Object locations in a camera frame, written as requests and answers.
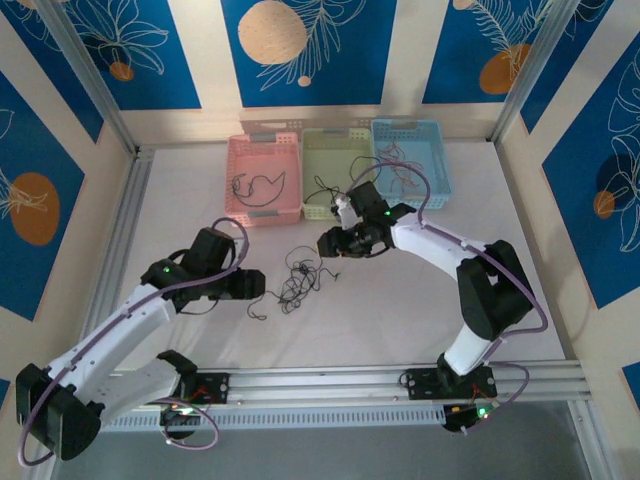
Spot green thin cable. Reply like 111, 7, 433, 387
313, 174, 347, 201

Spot long black thin cable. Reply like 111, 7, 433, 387
304, 155, 384, 203

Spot green perforated plastic basket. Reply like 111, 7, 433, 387
299, 127, 380, 222

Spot blue perforated plastic basket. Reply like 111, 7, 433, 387
370, 117, 454, 210

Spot pink perforated plastic basket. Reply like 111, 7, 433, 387
225, 130, 304, 229

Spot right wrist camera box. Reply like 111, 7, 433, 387
332, 195, 362, 227

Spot aluminium side rail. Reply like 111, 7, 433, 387
74, 145, 156, 374

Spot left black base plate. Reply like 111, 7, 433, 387
177, 372, 231, 405

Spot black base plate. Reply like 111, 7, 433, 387
177, 372, 231, 405
403, 367, 499, 401

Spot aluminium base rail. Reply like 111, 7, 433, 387
49, 360, 587, 402

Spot grey slotted cable duct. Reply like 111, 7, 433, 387
99, 403, 449, 433

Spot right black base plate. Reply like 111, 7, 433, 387
403, 367, 499, 401

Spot aluminium frame post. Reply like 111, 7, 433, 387
490, 0, 576, 146
34, 0, 141, 157
567, 399, 609, 480

